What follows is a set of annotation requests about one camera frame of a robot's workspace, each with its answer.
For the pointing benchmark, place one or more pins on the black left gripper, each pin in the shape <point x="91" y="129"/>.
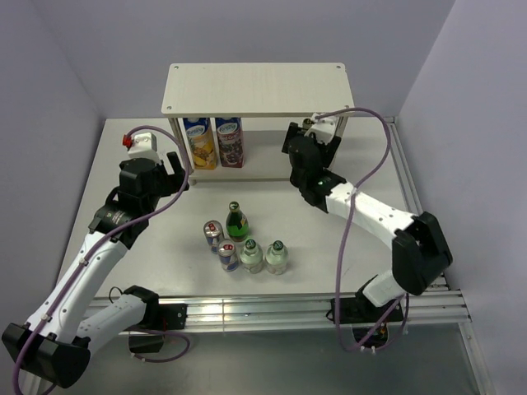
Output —
<point x="173" y="182"/>

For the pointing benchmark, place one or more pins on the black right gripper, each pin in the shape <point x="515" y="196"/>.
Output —
<point x="330" y="151"/>

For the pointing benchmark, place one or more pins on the green glass bottle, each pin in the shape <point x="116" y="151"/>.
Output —
<point x="307" y="123"/>
<point x="237" y="225"/>

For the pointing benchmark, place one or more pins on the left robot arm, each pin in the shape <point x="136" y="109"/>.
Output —
<point x="56" y="342"/>

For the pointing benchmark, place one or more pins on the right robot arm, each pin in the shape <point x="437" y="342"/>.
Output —
<point x="419" y="249"/>

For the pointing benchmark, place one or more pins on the white two-tier shelf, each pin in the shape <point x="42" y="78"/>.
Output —
<point x="266" y="96"/>

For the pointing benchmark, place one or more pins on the pineapple juice carton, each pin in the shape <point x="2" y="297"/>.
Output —
<point x="202" y="147"/>

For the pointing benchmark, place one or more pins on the red grape juice carton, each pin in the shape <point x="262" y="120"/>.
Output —
<point x="230" y="142"/>

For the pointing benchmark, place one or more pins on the silver blue energy can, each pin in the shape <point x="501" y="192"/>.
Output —
<point x="214" y="235"/>
<point x="228" y="255"/>

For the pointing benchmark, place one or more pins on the clear bottle green cap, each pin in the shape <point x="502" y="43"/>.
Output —
<point x="276" y="258"/>
<point x="252" y="257"/>

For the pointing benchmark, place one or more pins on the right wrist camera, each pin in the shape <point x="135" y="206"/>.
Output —
<point x="322" y="128"/>

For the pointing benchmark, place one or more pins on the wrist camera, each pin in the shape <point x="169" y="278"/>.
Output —
<point x="322" y="128"/>
<point x="142" y="145"/>

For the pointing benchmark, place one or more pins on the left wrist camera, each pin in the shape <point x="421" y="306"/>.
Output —
<point x="142" y="145"/>

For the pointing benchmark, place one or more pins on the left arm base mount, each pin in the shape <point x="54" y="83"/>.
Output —
<point x="169" y="318"/>

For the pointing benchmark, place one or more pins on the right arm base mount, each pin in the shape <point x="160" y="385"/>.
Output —
<point x="359" y="311"/>

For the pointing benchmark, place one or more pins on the aluminium rail frame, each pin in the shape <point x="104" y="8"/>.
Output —
<point x="367" y="256"/>

